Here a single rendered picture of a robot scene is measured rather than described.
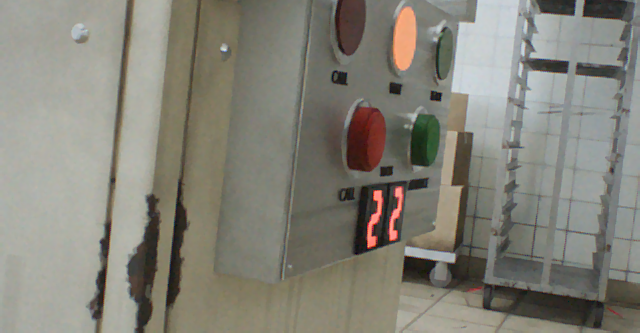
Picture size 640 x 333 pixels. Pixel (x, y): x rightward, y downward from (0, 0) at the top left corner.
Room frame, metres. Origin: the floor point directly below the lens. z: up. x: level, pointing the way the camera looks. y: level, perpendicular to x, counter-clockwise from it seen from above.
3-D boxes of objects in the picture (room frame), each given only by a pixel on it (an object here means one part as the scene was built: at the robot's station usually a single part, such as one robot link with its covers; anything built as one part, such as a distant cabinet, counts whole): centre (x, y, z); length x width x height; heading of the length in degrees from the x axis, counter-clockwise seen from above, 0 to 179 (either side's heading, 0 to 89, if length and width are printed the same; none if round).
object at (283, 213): (0.47, -0.02, 0.77); 0.24 x 0.04 x 0.14; 158
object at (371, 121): (0.42, -0.02, 0.76); 0.03 x 0.02 x 0.03; 158
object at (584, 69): (3.86, -1.05, 1.05); 0.60 x 0.40 x 0.01; 164
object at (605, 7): (3.86, -1.05, 1.32); 0.60 x 0.40 x 0.01; 164
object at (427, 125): (0.51, -0.06, 0.76); 0.03 x 0.02 x 0.03; 158
